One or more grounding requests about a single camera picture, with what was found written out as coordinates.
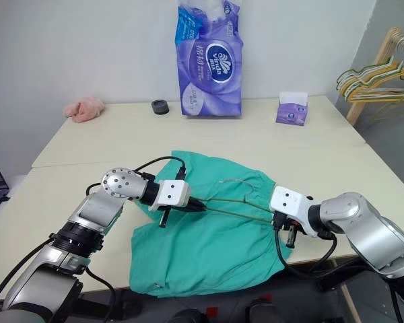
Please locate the black round tape roll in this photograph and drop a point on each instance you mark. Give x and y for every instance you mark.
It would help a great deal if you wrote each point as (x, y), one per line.
(160, 107)

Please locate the black frame under table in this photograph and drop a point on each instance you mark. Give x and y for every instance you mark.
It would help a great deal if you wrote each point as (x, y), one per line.
(353, 272)

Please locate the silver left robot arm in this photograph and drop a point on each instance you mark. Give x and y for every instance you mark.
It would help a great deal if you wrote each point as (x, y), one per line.
(118, 183)

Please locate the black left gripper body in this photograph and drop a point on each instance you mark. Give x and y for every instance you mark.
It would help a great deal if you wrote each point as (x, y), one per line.
(165, 218)

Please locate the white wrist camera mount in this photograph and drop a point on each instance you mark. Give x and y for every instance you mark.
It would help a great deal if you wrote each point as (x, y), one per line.
(291, 207)
(173, 193)

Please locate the wooden clothes rack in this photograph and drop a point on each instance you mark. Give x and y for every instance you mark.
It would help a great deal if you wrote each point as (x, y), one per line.
(360, 101)

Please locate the green shorts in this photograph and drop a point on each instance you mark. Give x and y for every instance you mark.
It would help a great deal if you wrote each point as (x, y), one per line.
(205, 249)

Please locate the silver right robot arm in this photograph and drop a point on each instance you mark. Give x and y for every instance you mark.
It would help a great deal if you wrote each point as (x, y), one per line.
(373, 232)

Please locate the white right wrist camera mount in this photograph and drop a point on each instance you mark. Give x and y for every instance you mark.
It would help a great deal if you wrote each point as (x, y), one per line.
(291, 207)

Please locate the small purple tissue pack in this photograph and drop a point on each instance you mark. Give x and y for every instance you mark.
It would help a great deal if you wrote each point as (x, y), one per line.
(291, 112)

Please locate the dark rounded shape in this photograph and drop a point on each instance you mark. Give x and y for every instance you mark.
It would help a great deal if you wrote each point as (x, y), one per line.
(188, 317)
(262, 311)

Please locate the pink fluffy cloth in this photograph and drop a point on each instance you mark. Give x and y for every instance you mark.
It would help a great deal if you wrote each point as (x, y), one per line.
(84, 109)

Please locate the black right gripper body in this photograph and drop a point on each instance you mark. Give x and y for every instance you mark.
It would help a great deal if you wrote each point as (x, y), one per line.
(298, 226)

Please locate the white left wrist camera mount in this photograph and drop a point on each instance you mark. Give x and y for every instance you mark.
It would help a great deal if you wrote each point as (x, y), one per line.
(173, 193)

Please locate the purple toilet paper pack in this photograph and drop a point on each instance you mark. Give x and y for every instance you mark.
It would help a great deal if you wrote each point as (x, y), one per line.
(210, 67)

